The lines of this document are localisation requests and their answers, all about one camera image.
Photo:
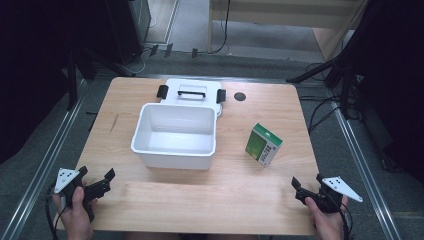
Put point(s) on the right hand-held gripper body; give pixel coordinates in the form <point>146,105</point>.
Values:
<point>333,193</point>

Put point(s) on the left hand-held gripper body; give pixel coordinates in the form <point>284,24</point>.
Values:
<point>66,178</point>

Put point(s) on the green and white carton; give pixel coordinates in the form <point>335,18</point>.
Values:
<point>263,145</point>

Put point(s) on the white plastic storage box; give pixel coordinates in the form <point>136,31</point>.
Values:
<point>176,133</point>

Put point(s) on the person's right hand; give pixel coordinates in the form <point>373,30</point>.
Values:
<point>326,225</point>

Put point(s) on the person's left hand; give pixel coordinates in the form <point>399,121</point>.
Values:
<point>77,216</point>

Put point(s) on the black metal stand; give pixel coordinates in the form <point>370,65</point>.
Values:
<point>72,80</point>

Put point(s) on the black round table grommet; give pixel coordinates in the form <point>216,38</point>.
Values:
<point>239,96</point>

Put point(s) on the black tripod stand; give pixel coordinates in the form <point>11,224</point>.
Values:
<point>336,70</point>

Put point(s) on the black cabinet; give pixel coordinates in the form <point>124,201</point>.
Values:
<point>128,30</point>

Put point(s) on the metal floor rail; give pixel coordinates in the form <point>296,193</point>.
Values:
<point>40,173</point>
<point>363,170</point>

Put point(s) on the light wooden furniture frame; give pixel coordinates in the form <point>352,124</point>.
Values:
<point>286,15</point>

